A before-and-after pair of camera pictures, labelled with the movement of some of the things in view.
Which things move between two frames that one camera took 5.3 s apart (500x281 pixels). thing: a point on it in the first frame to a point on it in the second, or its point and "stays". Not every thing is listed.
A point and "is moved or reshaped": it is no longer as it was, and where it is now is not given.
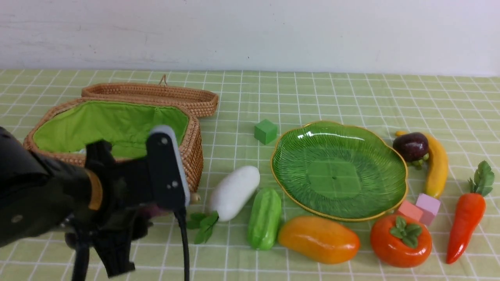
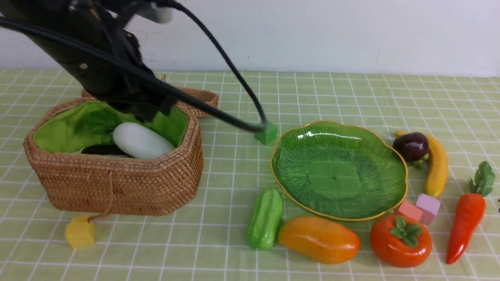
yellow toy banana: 438,175 stays
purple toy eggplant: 149,210 is moved or reshaped
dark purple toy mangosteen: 413,147 stays
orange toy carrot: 470,211 stays
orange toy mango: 320,239 stays
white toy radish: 230,193 to 138,141
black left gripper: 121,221 to 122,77
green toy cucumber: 264,218 stays
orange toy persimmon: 400,242 stays
